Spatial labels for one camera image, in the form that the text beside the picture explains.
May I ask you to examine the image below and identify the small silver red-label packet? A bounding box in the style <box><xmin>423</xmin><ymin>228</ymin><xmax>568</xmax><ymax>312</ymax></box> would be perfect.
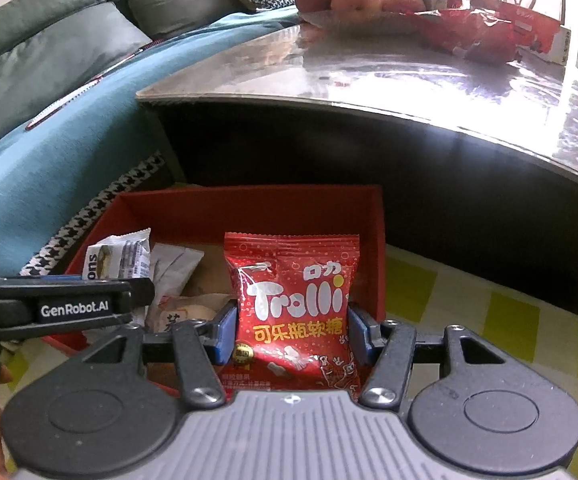
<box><xmin>81</xmin><ymin>228</ymin><xmax>152</xmax><ymax>281</ymax></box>

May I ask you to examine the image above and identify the red cardboard box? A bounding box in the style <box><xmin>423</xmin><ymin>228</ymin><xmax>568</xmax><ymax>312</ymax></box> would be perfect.
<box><xmin>43</xmin><ymin>184</ymin><xmax>387</xmax><ymax>398</ymax></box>

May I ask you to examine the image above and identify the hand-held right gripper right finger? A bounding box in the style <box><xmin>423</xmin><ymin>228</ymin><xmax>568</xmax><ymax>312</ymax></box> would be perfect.
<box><xmin>347</xmin><ymin>305</ymin><xmax>518</xmax><ymax>409</ymax></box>

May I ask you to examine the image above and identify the green checkered tablecloth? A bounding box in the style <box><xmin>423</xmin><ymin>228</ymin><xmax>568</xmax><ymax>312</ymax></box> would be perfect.
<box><xmin>0</xmin><ymin>245</ymin><xmax>578</xmax><ymax>480</ymax></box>

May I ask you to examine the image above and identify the crumpled red wrapper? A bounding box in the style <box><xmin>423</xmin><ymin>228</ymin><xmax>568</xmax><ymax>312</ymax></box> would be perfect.
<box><xmin>409</xmin><ymin>7</ymin><xmax>526</xmax><ymax>66</ymax></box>

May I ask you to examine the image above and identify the red carton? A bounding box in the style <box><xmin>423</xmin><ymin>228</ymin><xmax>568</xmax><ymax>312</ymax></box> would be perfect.
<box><xmin>489</xmin><ymin>0</ymin><xmax>572</xmax><ymax>66</ymax></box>

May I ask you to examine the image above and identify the red gummy candy packet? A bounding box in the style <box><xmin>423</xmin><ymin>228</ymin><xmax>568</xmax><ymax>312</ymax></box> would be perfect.
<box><xmin>223</xmin><ymin>231</ymin><xmax>370</xmax><ymax>401</ymax></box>

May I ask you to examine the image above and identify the steamed bun packet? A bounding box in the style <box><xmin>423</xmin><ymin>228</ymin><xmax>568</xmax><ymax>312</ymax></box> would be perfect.
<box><xmin>144</xmin><ymin>294</ymin><xmax>237</xmax><ymax>336</ymax></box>

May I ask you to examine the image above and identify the dark coffee table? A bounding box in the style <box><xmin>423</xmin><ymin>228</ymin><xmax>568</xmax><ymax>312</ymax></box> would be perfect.
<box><xmin>136</xmin><ymin>10</ymin><xmax>578</xmax><ymax>346</ymax></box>

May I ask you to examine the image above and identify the fruit plate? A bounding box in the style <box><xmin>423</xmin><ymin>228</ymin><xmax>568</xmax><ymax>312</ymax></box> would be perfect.
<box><xmin>296</xmin><ymin>7</ymin><xmax>422</xmax><ymax>37</ymax></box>

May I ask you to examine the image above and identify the long grey snack packet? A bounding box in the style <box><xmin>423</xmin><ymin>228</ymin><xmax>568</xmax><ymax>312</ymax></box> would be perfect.
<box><xmin>146</xmin><ymin>242</ymin><xmax>205</xmax><ymax>333</ymax></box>

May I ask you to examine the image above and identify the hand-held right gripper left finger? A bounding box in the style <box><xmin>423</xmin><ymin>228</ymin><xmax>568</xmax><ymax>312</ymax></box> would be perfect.
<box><xmin>54</xmin><ymin>302</ymin><xmax>240</xmax><ymax>409</ymax></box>

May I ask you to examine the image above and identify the grey green cushion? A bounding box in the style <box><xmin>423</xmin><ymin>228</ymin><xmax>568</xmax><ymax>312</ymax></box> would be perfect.
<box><xmin>128</xmin><ymin>0</ymin><xmax>251</xmax><ymax>41</ymax></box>
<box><xmin>0</xmin><ymin>15</ymin><xmax>152</xmax><ymax>156</ymax></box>

